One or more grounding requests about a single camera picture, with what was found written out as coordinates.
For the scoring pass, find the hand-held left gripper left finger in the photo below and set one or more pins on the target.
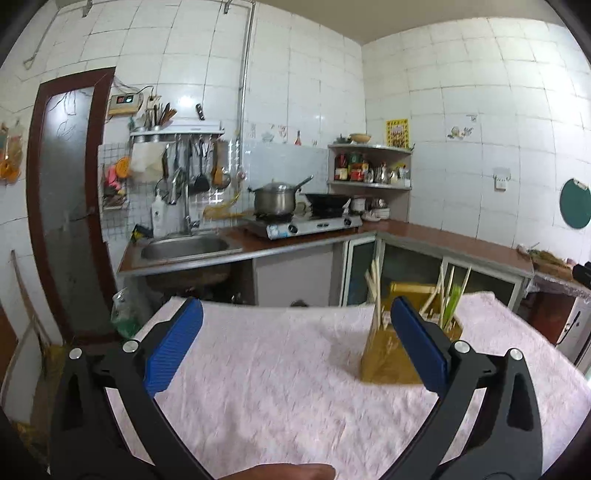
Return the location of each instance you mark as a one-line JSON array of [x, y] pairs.
[[173, 341]]

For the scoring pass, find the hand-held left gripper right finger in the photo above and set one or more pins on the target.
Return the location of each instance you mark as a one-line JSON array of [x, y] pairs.
[[420, 346]]

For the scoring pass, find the yellow slotted utensil holder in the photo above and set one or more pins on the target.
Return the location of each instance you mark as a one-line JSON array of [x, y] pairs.
[[383, 355]]

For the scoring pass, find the person's left hand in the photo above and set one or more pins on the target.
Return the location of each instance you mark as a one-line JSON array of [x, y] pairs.
[[286, 473]]

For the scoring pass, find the green plastic bag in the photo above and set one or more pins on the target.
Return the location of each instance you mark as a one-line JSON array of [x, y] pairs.
[[124, 316]]

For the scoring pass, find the stainless steel sink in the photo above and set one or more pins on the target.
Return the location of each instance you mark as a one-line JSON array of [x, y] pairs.
[[184, 249]]

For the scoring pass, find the yellow black scrubber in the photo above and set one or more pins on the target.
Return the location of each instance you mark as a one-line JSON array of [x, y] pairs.
[[142, 233]]

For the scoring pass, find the white soap bottle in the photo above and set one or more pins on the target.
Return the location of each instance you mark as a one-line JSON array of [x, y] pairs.
[[159, 217]]

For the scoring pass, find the metal faucet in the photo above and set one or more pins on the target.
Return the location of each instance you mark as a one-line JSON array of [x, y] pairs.
[[188, 217]]

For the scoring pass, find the white base cabinet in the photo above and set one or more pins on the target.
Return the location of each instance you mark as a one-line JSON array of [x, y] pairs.
[[295, 277]]

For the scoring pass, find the bundle of dry vegetables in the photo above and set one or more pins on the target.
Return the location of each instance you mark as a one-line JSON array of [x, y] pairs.
[[547, 258]]

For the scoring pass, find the white appliance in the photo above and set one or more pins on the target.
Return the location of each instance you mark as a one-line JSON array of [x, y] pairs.
[[575, 332]]

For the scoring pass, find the steel gas stove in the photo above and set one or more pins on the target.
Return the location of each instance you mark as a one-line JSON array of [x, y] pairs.
[[304, 226]]

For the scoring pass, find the white corner shelf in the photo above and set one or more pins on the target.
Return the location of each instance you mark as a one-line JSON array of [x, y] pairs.
[[369, 184]]

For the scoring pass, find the brown door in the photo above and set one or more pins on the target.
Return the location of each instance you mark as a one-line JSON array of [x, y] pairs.
[[64, 207]]

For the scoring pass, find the hanging kitchen tools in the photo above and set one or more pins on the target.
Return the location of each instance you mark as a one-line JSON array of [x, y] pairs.
[[198, 170]]

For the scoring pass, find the black wok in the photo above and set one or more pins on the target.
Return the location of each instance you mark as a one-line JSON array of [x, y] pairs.
[[328, 199]]

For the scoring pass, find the steel cooking pot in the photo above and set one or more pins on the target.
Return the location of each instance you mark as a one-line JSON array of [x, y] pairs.
[[274, 198]]

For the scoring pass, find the white plastic bag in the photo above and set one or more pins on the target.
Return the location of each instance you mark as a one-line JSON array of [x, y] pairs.
[[147, 161]]

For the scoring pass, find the round green board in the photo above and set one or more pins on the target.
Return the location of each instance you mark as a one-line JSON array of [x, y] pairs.
[[577, 205]]

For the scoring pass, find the beige bowl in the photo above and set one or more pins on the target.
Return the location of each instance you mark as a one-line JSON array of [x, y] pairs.
[[360, 138]]

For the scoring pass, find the orange hanging bag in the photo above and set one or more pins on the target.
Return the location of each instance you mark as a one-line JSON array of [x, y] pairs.
[[10, 154]]

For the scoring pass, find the white wall outlet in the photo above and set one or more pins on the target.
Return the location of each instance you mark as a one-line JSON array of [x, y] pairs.
[[501, 179]]

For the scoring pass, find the metal utensil wall shelf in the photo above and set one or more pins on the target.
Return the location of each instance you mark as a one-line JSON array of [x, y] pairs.
[[184, 131]]

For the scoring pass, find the yellow wall poster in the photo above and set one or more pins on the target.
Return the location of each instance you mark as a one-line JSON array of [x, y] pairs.
[[397, 133]]

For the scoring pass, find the beige wall control box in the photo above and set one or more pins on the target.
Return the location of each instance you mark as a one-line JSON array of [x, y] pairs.
[[123, 104]]

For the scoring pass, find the grey wall pipe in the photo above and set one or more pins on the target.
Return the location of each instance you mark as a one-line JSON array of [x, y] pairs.
[[245, 83]]

